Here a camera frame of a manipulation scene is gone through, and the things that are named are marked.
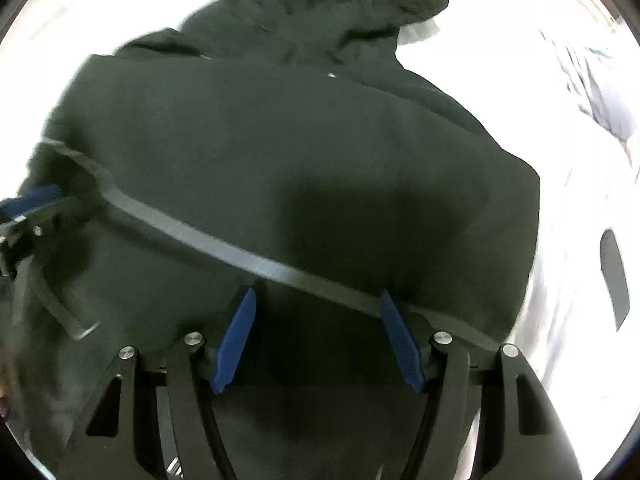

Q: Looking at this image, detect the black hooded jacket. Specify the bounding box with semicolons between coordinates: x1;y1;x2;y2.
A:
1;0;539;479

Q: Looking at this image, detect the dark flat object on bed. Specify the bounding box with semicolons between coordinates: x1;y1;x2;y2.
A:
600;229;630;330

